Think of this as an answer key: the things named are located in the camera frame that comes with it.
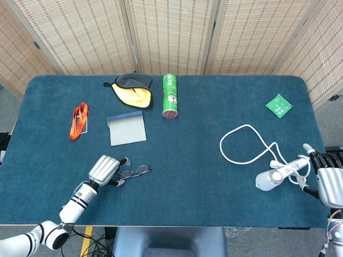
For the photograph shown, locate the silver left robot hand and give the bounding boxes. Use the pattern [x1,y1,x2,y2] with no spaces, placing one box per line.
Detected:
[88,155,131,188]

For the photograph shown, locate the blue grey chair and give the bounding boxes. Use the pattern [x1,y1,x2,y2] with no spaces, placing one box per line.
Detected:
[112,226,228,257]

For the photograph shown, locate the white cable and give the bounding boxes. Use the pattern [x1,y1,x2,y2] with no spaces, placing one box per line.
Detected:
[219,124,311,185]

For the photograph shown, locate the teal table mat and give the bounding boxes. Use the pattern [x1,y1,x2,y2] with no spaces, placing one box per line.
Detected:
[0,74,333,228]

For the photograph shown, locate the green chip can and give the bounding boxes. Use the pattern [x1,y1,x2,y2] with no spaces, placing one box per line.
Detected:
[161,73,179,119]

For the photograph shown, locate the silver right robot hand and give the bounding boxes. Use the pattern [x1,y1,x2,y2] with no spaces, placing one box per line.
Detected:
[299,143,343,208]

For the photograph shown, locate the white handheld device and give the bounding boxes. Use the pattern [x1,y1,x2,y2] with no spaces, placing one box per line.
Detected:
[255,157,310,192]

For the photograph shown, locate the blue glasses case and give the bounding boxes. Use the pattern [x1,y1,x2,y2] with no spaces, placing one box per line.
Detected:
[107,111,147,147]

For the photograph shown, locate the yellow and grey cloth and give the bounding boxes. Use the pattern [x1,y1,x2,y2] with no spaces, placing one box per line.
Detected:
[103,73,154,109]

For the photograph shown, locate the orange lanyard strap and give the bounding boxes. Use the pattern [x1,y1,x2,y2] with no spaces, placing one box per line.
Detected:
[69,102,89,141]

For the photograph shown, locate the black wire-frame eyeglasses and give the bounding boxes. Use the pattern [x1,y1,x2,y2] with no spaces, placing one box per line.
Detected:
[117,164,152,179]

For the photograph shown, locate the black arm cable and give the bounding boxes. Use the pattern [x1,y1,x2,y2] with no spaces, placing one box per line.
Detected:
[61,226,116,257]

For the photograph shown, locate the green sachet packet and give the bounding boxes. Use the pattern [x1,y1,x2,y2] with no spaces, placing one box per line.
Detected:
[265,93,294,118]

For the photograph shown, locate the clear badge card holder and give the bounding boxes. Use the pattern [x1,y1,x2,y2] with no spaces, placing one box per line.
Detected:
[74,109,88,135]

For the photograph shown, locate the woven bamboo folding screen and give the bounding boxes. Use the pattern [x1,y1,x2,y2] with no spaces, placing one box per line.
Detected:
[0,0,343,110]

